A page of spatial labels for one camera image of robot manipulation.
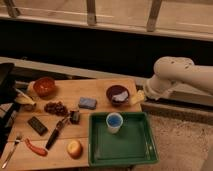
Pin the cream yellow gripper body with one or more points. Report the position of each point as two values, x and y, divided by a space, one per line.
137 98

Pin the white towel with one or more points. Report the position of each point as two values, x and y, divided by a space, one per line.
120 97

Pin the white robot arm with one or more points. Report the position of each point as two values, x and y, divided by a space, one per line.
178 79

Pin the green plastic tray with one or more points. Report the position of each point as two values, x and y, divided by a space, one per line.
133 144

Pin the dark maroon bowl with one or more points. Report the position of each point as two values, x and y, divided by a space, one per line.
114 90

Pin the white cup blue inside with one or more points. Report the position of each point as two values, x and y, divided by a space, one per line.
114 122

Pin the blue sponge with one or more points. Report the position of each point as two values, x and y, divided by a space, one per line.
87 103

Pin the small dark box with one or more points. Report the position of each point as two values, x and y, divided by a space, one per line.
74 117

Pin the bunch of dark grapes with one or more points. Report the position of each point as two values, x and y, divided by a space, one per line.
57 108

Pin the yellow red apple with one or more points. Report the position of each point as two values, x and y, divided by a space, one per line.
74 149

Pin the red orange bowl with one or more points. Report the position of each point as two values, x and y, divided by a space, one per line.
44 87

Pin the black rectangular block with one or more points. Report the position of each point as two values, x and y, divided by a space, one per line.
37 125

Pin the red chili pepper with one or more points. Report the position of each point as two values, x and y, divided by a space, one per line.
35 149

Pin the yellow banana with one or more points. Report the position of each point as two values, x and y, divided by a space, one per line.
25 100

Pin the silver fork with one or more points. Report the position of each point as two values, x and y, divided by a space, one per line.
16 142

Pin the black equipment at left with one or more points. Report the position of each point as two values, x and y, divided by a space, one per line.
7 95

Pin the black handled knife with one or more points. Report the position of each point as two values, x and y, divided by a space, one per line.
55 133

